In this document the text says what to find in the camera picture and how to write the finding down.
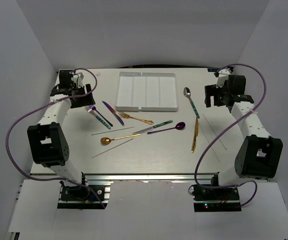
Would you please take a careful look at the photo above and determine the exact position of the silver fork teal handle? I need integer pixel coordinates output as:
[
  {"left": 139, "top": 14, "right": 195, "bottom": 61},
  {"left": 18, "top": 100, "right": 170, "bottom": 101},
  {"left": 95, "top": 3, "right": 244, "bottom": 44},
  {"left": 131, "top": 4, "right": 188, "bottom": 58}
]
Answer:
[{"left": 84, "top": 106, "right": 111, "bottom": 130}]

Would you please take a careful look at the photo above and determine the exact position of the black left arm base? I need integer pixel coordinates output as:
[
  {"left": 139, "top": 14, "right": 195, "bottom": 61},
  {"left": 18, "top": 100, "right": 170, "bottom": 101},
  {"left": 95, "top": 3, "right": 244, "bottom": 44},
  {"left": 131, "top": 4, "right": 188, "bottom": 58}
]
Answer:
[{"left": 57, "top": 180, "right": 112, "bottom": 210}]

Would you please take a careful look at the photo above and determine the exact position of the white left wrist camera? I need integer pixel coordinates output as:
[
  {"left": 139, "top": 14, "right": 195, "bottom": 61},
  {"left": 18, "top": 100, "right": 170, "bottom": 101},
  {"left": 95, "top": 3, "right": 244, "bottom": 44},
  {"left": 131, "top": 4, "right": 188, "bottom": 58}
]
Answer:
[{"left": 72, "top": 72, "right": 84, "bottom": 88}]

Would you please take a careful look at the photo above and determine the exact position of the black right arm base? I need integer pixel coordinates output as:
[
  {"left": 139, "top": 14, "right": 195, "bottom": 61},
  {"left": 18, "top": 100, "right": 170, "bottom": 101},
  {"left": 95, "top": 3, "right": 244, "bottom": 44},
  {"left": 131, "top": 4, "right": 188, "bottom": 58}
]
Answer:
[{"left": 188, "top": 184, "right": 241, "bottom": 213}]

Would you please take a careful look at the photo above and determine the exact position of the gold knife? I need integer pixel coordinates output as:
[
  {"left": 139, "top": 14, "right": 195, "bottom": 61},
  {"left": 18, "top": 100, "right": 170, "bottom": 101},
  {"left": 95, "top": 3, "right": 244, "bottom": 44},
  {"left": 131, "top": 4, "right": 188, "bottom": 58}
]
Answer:
[{"left": 191, "top": 118, "right": 199, "bottom": 153}]

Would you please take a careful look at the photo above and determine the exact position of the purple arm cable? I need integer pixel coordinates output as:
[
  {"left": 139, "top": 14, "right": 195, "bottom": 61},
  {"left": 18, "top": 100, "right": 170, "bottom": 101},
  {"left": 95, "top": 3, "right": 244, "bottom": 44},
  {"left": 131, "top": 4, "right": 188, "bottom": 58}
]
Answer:
[
  {"left": 5, "top": 67, "right": 107, "bottom": 210},
  {"left": 188, "top": 63, "right": 268, "bottom": 207}
]

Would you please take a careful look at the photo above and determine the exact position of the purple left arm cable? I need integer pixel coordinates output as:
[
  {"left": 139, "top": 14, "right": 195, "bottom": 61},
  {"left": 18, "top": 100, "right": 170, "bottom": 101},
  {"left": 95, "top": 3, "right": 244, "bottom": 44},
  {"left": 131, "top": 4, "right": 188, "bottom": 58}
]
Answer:
[{"left": 5, "top": 67, "right": 107, "bottom": 210}]

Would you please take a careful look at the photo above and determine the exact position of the gold ornate fork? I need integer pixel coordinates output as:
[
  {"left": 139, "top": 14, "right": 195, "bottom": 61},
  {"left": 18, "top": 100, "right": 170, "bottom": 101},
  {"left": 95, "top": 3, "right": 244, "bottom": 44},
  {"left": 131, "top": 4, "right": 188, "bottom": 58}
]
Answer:
[{"left": 118, "top": 111, "right": 154, "bottom": 125}]

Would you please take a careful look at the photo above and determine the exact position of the gold spoon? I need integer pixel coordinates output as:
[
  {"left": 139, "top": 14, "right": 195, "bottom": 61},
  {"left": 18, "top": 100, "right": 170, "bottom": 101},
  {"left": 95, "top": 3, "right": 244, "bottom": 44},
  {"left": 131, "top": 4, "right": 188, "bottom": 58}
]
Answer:
[{"left": 100, "top": 133, "right": 141, "bottom": 146}]

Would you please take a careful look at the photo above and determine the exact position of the silver knife teal handle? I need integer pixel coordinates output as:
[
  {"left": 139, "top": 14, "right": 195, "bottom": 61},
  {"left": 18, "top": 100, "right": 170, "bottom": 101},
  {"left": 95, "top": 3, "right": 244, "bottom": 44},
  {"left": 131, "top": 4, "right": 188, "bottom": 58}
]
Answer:
[{"left": 133, "top": 120, "right": 173, "bottom": 134}]

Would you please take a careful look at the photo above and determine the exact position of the white divided cutlery tray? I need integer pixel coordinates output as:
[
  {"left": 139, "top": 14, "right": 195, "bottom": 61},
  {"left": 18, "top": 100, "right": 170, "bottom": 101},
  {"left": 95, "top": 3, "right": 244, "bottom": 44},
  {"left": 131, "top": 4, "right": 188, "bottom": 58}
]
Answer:
[{"left": 116, "top": 71, "right": 179, "bottom": 112}]

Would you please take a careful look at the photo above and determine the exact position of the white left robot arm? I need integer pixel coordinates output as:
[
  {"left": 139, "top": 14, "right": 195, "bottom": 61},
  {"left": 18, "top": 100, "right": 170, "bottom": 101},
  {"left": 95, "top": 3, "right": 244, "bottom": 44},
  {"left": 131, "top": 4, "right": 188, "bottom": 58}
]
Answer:
[{"left": 27, "top": 70, "right": 95, "bottom": 200}]

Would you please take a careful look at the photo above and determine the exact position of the purple iridescent knife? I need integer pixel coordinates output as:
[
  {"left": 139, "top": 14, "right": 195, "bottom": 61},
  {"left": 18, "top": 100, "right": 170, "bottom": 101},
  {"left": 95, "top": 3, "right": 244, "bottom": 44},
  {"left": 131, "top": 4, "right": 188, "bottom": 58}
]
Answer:
[{"left": 102, "top": 101, "right": 125, "bottom": 126}]

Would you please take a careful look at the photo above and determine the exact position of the purple iridescent spoon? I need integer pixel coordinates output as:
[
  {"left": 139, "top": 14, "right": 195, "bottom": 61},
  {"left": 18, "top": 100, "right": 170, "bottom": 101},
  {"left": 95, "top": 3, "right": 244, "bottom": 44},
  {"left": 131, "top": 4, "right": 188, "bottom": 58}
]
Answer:
[{"left": 147, "top": 122, "right": 186, "bottom": 135}]

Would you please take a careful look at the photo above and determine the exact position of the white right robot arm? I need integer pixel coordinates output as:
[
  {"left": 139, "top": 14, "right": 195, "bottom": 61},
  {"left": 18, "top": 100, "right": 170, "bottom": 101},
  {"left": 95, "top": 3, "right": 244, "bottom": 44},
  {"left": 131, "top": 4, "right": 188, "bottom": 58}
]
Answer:
[{"left": 205, "top": 71, "right": 283, "bottom": 200}]

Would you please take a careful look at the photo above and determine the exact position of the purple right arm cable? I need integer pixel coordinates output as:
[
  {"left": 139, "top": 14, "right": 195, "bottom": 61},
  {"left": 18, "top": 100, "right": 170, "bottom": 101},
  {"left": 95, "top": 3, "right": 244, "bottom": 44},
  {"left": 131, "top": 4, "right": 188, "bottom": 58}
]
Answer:
[{"left": 188, "top": 63, "right": 268, "bottom": 207}]

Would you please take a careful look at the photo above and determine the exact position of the silver spoon teal handle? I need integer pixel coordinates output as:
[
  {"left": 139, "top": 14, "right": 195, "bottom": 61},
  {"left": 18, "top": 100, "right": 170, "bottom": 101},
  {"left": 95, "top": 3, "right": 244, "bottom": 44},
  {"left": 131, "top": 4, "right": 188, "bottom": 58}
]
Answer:
[{"left": 183, "top": 87, "right": 200, "bottom": 118}]

